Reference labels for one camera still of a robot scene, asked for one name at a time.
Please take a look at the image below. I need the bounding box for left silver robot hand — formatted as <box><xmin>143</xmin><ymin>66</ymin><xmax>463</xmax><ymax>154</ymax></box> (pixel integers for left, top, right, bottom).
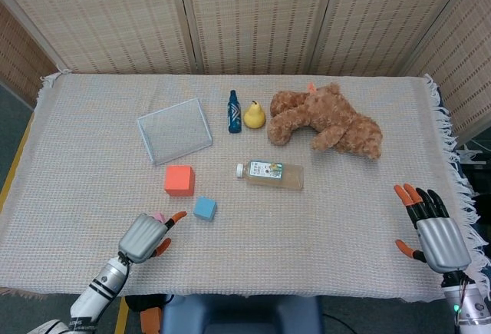
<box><xmin>117</xmin><ymin>210</ymin><xmax>189</xmax><ymax>265</ymax></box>

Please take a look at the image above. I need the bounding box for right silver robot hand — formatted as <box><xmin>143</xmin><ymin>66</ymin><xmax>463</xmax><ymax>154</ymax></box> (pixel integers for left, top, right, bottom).
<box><xmin>394</xmin><ymin>183</ymin><xmax>473</xmax><ymax>274</ymax></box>

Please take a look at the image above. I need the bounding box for blue foam cube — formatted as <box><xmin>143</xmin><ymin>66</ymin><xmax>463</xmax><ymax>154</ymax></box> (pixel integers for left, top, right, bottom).
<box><xmin>193</xmin><ymin>195</ymin><xmax>218</xmax><ymax>222</ymax></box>

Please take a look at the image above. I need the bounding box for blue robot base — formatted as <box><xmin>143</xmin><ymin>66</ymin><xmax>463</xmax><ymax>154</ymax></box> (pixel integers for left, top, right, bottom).
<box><xmin>160</xmin><ymin>294</ymin><xmax>325</xmax><ymax>334</ymax></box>

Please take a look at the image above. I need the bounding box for orange foam cube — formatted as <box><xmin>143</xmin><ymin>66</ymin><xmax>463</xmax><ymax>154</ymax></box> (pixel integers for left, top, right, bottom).
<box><xmin>163</xmin><ymin>164</ymin><xmax>196</xmax><ymax>198</ymax></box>

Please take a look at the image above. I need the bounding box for black equipment beside table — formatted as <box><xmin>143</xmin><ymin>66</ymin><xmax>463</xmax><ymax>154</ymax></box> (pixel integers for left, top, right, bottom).
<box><xmin>456</xmin><ymin>148</ymin><xmax>491</xmax><ymax>197</ymax></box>

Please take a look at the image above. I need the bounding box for orange box under table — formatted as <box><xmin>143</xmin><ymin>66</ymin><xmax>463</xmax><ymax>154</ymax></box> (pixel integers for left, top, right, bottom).
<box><xmin>140</xmin><ymin>308</ymin><xmax>164</xmax><ymax>334</ymax></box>

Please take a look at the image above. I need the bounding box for beige woven tablecloth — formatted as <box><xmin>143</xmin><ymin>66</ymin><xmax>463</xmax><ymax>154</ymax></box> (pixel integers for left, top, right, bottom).
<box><xmin>0</xmin><ymin>72</ymin><xmax>485</xmax><ymax>305</ymax></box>

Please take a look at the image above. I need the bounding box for clear juice bottle white cap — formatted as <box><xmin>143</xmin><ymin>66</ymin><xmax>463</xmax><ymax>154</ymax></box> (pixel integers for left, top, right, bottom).
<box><xmin>235</xmin><ymin>160</ymin><xmax>305</xmax><ymax>191</ymax></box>

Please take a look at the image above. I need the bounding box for small blue bottle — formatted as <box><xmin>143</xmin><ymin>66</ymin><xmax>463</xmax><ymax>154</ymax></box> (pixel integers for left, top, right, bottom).
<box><xmin>227</xmin><ymin>89</ymin><xmax>243</xmax><ymax>134</ymax></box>

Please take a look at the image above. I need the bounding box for yellow toy pear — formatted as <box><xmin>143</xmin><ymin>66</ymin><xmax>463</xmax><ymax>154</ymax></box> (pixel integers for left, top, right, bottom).
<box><xmin>243</xmin><ymin>99</ymin><xmax>267</xmax><ymax>130</ymax></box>

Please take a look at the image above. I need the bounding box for brown teddy bear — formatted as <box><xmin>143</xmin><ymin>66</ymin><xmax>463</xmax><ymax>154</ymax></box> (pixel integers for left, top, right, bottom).
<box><xmin>266</xmin><ymin>81</ymin><xmax>384</xmax><ymax>160</ymax></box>

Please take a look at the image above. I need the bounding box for woven folding screen panel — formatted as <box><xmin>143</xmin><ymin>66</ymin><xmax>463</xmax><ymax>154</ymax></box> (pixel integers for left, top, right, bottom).
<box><xmin>0</xmin><ymin>2</ymin><xmax>58</xmax><ymax>108</ymax></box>
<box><xmin>0</xmin><ymin>0</ymin><xmax>193</xmax><ymax>76</ymax></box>
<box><xmin>402</xmin><ymin>0</ymin><xmax>491</xmax><ymax>147</ymax></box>
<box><xmin>306</xmin><ymin>0</ymin><xmax>476</xmax><ymax>78</ymax></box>
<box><xmin>186</xmin><ymin>0</ymin><xmax>341</xmax><ymax>76</ymax></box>

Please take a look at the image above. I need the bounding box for wire mesh tray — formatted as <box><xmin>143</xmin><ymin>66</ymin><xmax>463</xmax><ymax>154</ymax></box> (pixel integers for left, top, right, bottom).
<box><xmin>137</xmin><ymin>97</ymin><xmax>214</xmax><ymax>167</ymax></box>

